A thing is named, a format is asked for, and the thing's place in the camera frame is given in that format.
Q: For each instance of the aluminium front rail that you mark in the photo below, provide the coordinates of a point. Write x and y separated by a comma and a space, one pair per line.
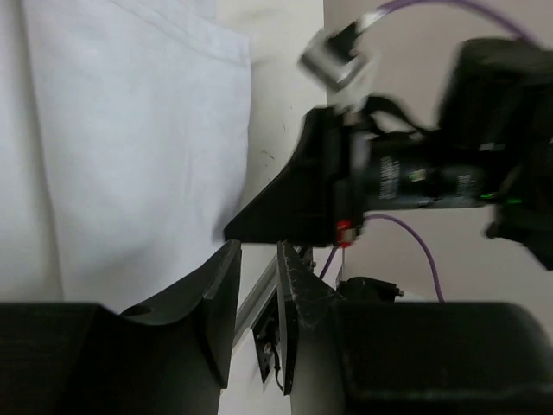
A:
254, 304

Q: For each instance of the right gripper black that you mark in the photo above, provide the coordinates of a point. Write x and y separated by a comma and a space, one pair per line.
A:
387, 161

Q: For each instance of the white fabric skirt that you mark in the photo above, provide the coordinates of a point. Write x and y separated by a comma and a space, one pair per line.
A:
124, 135

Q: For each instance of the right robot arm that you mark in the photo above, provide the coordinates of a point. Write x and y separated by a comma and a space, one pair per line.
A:
491, 146

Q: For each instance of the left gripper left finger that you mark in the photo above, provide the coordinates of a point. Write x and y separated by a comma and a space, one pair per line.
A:
169, 354

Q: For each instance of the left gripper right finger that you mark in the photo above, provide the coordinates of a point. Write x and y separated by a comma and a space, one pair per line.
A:
428, 358

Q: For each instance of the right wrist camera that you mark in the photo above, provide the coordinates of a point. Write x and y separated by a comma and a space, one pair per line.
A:
334, 60

